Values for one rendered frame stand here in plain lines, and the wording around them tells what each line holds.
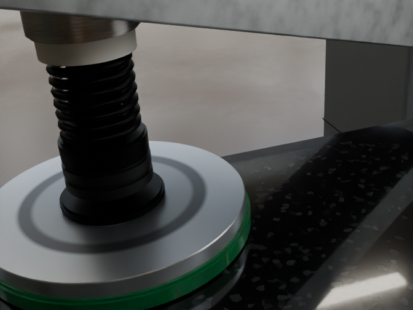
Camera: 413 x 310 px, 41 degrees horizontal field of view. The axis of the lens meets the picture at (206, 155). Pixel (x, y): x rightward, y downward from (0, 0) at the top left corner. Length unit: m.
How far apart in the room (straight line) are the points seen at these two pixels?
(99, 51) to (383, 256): 0.24
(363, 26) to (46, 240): 0.33
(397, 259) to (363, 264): 0.03
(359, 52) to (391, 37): 0.89
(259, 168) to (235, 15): 0.18
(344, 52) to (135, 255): 1.22
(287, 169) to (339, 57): 1.06
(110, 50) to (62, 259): 0.14
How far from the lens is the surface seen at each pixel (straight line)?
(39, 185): 0.49
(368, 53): 1.43
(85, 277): 0.37
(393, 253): 0.42
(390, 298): 0.39
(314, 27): 0.47
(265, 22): 0.43
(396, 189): 0.50
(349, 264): 0.41
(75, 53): 0.37
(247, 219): 0.43
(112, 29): 0.37
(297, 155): 0.55
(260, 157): 0.55
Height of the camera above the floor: 1.07
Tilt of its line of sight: 26 degrees down
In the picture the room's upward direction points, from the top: 5 degrees counter-clockwise
